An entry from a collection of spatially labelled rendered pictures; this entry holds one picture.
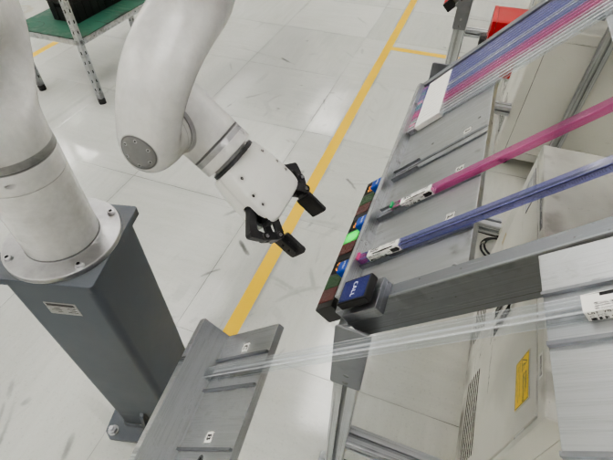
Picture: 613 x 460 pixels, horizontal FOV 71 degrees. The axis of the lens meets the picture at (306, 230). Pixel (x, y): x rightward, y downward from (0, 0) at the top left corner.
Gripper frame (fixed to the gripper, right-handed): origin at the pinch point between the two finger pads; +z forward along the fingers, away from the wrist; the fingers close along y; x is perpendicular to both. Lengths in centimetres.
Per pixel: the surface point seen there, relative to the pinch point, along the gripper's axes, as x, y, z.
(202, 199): -105, -68, -2
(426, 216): 14.0, -5.4, 10.2
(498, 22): 16, -90, 16
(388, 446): -18, 12, 46
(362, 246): 3.4, -2.4, 8.7
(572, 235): 34.1, 9.1, 9.0
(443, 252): 18.5, 3.8, 10.2
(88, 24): -146, -134, -99
